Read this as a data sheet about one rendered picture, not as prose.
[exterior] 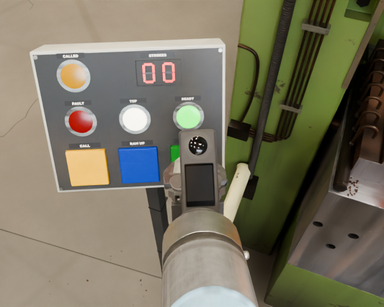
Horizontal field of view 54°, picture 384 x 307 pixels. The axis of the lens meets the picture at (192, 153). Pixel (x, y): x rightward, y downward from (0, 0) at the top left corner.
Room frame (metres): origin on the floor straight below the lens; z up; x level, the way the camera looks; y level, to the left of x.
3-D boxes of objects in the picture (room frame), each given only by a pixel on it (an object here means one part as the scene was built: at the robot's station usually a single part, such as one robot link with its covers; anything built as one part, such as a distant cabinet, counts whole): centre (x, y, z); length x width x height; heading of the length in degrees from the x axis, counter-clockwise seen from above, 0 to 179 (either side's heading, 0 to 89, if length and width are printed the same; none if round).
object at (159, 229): (0.55, 0.10, 0.54); 0.04 x 0.04 x 1.08; 68
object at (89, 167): (0.41, 0.20, 1.01); 0.07 x 0.05 x 0.07; 93
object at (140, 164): (0.42, 0.10, 1.01); 0.07 x 0.05 x 0.07; 93
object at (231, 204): (0.46, -0.09, 0.62); 0.44 x 0.05 x 0.05; 158
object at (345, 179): (0.59, -0.39, 0.93); 0.40 x 0.03 x 0.03; 158
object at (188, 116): (0.47, 0.01, 1.09); 0.05 x 0.03 x 0.04; 68
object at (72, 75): (0.50, 0.21, 1.16); 0.05 x 0.03 x 0.04; 68
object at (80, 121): (0.46, 0.21, 1.09); 0.05 x 0.03 x 0.04; 68
